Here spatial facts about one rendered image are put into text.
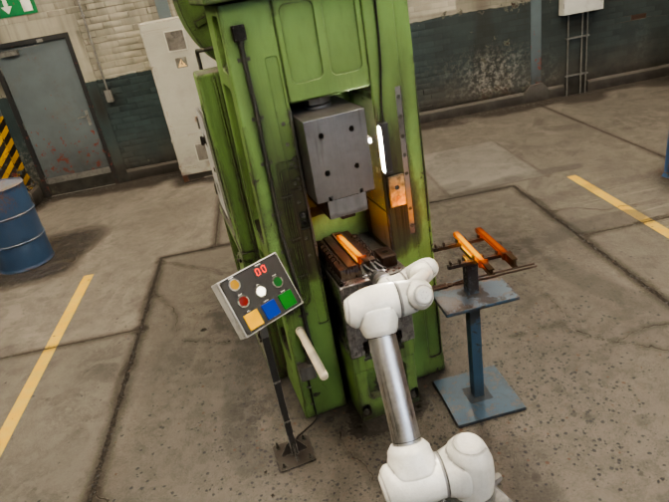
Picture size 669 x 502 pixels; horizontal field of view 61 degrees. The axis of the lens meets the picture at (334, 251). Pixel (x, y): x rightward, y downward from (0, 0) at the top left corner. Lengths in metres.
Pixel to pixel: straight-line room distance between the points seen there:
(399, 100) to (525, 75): 6.70
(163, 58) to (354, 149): 5.48
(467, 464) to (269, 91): 1.76
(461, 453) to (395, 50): 1.82
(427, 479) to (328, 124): 1.54
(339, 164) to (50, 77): 6.70
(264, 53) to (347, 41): 0.40
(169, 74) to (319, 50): 5.35
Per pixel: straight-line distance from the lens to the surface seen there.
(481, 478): 2.10
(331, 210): 2.76
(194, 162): 8.20
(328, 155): 2.68
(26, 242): 6.81
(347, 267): 2.91
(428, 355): 3.61
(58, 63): 8.92
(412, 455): 2.03
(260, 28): 2.67
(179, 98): 8.01
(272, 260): 2.71
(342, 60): 2.79
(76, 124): 9.03
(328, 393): 3.47
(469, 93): 9.22
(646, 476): 3.25
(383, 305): 1.97
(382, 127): 2.86
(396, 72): 2.89
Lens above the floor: 2.36
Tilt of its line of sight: 26 degrees down
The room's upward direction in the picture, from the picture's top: 10 degrees counter-clockwise
